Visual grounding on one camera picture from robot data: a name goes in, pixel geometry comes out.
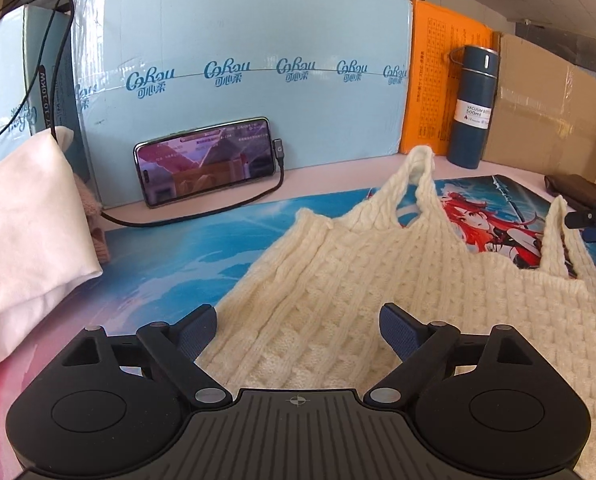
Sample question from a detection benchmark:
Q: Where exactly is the anime printed desk mat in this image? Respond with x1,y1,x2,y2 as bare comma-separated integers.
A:
0,173,596,480

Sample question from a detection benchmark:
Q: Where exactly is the brown cardboard box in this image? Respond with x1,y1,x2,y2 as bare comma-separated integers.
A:
484,34,596,181

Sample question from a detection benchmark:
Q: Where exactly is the pink knitted garment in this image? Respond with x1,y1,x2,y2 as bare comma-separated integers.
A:
74,174,110,264

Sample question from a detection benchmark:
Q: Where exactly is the folded dark brown garment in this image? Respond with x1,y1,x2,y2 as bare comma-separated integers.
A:
544,174,596,211

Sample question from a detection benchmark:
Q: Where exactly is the cream knitted vest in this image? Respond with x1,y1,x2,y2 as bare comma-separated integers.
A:
198,146,596,479

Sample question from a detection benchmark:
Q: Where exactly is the white cloth bag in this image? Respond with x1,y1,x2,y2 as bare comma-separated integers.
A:
0,127,102,363

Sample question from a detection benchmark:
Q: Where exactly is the black phone charging cable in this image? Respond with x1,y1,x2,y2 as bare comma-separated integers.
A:
99,138,287,229

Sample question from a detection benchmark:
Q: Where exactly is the large light blue box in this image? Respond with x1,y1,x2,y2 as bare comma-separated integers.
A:
71,0,413,207

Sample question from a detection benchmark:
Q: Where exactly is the dark blue thermos bottle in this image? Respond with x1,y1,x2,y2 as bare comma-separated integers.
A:
447,44,499,169

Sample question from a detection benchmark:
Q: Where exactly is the black smartphone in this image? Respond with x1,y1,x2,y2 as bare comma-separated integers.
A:
133,117,284,208

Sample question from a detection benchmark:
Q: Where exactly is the orange cardboard box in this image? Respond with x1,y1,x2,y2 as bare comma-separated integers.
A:
400,0,496,155

